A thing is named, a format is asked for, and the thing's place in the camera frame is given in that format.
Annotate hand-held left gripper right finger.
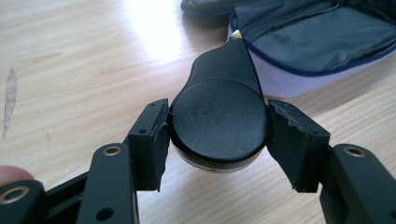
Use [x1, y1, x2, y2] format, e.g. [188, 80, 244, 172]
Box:
[266, 98, 332, 194]

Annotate grey zippered pencil case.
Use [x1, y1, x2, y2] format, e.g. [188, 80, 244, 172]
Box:
[180, 0, 396, 99]

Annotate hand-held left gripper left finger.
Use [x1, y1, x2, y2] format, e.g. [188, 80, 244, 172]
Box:
[127, 98, 171, 192]

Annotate black teardrop-shaped dispenser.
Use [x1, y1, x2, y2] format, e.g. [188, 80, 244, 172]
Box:
[168, 29, 271, 174]

